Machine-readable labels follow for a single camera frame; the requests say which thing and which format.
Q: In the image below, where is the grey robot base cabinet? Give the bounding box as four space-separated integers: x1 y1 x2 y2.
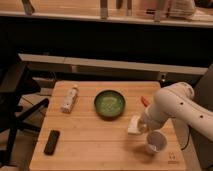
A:
191 63 213 171

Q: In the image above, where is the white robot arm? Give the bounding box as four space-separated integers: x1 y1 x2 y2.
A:
138 82 213 141

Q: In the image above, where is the orange carrot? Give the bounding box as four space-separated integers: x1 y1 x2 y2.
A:
141 96 150 107

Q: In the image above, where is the green bowl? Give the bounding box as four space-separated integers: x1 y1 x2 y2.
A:
94 90 126 119

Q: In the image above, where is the white plastic bottle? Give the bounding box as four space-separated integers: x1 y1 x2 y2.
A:
61 85 78 114

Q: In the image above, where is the black remote control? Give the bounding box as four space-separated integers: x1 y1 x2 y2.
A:
44 130 60 155

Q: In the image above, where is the black office chair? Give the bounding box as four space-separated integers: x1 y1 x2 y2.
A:
0 54 50 151

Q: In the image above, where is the black power cable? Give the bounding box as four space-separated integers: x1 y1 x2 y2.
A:
179 124 192 151

